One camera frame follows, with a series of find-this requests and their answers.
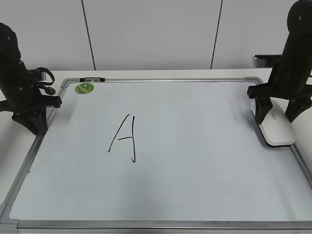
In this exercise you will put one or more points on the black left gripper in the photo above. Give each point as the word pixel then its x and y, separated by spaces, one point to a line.
pixel 25 106

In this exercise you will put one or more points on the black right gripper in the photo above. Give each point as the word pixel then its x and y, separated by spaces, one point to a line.
pixel 299 97

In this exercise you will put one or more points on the white board with aluminium frame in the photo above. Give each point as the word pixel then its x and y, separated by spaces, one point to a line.
pixel 158 155

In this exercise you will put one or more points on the round green sticker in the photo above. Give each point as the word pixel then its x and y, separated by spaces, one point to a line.
pixel 84 88

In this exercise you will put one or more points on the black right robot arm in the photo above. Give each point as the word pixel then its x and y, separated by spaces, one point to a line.
pixel 288 78

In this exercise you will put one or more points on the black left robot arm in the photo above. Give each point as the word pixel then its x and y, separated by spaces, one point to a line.
pixel 14 76

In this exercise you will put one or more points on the white board eraser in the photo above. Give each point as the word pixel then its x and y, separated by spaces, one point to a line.
pixel 276 129

